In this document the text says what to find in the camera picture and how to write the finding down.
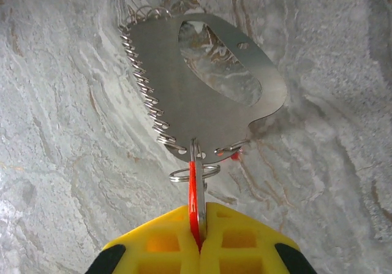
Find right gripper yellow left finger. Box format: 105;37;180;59
85;205;200;274

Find red plastic key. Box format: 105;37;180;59
187;149;243;252

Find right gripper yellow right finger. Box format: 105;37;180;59
200;202;318;274

